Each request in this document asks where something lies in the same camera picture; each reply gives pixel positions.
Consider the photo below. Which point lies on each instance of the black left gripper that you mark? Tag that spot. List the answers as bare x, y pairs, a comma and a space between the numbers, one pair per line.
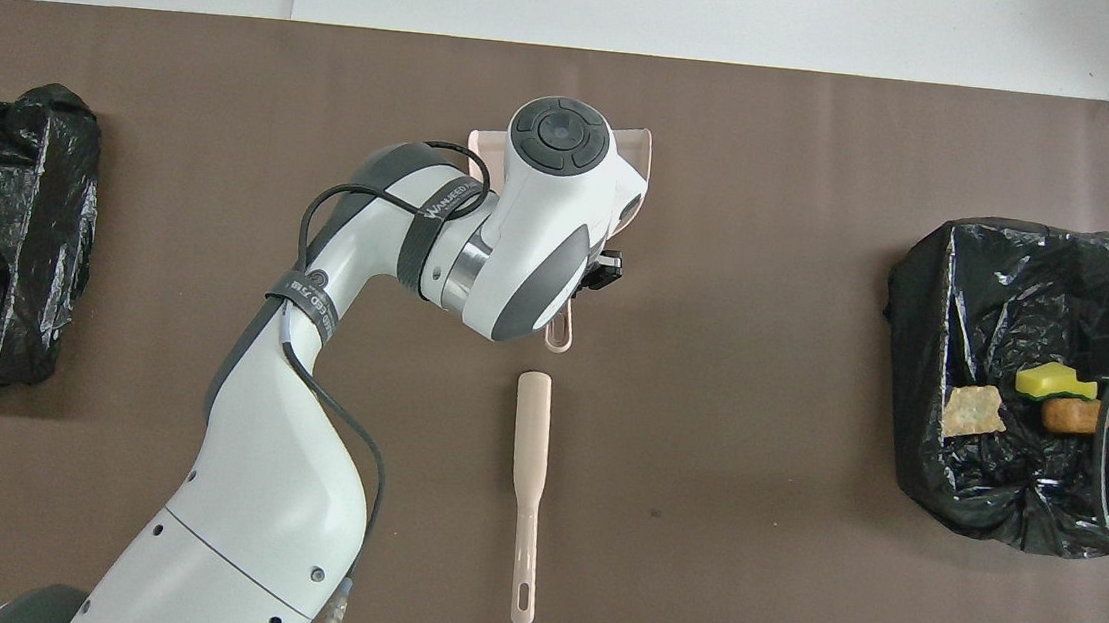
604, 271

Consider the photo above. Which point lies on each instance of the yellow sponge piece green backing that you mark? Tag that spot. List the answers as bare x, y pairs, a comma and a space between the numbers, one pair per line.
1050, 380

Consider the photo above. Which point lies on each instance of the brown bread roll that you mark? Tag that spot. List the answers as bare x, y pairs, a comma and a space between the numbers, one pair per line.
1069, 417

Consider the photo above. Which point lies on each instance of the beige plastic dustpan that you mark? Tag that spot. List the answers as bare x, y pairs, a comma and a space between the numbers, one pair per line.
637, 153

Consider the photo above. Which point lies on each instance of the sliced bread loaf piece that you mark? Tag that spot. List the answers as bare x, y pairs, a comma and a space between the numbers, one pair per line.
973, 411

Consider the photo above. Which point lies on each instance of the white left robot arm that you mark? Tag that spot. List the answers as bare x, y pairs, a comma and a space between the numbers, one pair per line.
303, 430

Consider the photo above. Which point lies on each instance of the black bag lined bin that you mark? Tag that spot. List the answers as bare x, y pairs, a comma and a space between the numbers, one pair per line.
42, 206
998, 290

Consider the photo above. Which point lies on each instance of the brown paper table mat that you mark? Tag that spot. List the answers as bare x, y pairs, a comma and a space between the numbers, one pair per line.
827, 175

